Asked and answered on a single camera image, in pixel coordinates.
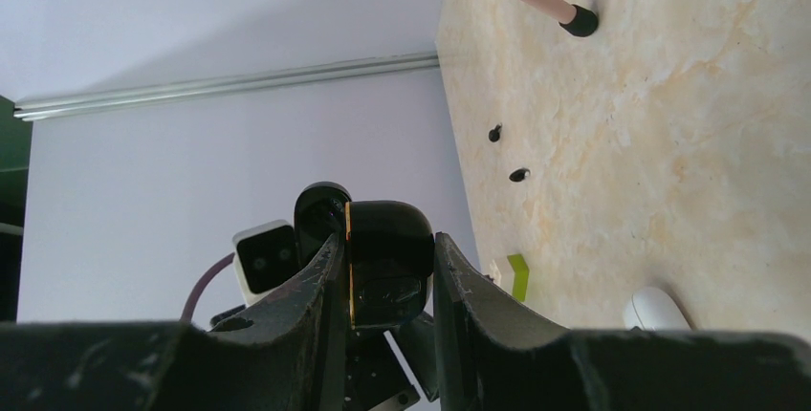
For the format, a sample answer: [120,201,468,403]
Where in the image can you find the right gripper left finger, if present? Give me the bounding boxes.
[1,236,348,410]

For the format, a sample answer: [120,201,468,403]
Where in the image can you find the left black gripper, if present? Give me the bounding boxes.
[208,303,442,411]

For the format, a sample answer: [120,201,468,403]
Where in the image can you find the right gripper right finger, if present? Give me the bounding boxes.
[433,233,810,410]

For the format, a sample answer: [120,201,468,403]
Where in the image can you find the black earbud charging case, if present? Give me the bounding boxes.
[294,182,435,331]

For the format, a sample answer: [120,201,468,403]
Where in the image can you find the white earbud charging case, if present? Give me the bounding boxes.
[623,287,691,331]

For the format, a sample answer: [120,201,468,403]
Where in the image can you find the purple and wood blocks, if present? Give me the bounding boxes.
[489,253,530,303]

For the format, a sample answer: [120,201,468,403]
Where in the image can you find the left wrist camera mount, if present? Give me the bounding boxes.
[232,220,302,306]

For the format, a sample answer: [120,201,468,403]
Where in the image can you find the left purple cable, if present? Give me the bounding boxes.
[180,252,237,324]

